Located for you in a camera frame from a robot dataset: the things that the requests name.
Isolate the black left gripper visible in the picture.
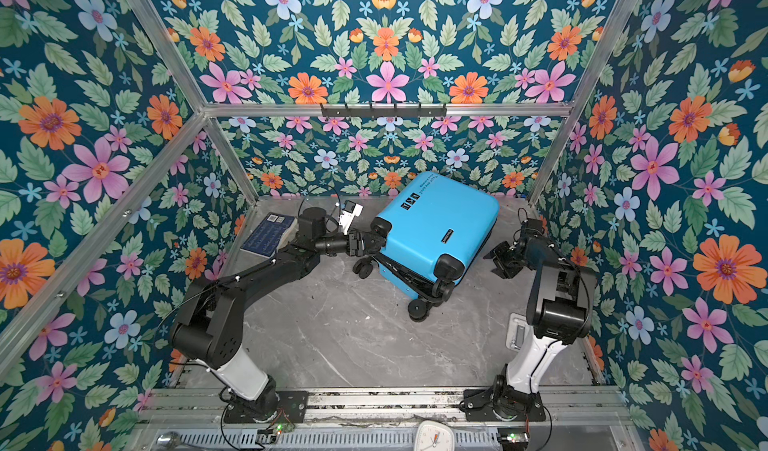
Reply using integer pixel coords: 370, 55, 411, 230
313, 225, 384, 258

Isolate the blue hard-shell suitcase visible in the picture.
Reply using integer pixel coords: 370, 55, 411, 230
353, 172, 500, 322

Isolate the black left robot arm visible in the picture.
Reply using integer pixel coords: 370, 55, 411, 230
170, 207, 392, 422

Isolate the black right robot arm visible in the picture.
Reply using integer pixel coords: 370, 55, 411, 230
486, 219, 598, 421

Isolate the dark blue paperback book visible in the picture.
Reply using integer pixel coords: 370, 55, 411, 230
241, 213, 296, 258

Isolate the white desk clock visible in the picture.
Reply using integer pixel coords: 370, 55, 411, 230
413, 421, 456, 451

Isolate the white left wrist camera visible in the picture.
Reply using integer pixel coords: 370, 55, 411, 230
338, 200, 364, 235

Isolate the white wall socket plate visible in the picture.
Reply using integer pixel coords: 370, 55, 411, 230
506, 313, 528, 351

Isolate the black hook rail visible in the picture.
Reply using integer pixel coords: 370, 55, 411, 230
320, 103, 448, 119

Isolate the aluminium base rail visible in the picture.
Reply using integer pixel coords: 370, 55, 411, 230
137, 385, 631, 429

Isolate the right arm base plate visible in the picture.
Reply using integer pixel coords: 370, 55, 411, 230
459, 387, 547, 422

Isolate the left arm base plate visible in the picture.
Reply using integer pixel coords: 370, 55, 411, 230
223, 390, 309, 424

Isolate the aluminium cage frame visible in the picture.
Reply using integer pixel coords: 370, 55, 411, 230
0, 0, 655, 451

